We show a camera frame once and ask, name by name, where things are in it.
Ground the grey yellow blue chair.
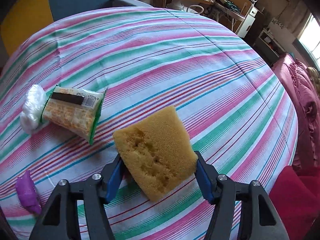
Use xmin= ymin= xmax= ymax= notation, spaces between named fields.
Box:
xmin=1 ymin=0 xmax=147 ymax=55

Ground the pink quilt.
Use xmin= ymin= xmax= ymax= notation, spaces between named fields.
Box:
xmin=271 ymin=54 xmax=319 ymax=171

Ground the striped bed sheet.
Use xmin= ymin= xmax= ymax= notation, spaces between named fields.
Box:
xmin=1 ymin=7 xmax=298 ymax=239

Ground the green noodle snack packet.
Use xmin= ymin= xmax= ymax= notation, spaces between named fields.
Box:
xmin=40 ymin=85 xmax=106 ymax=144

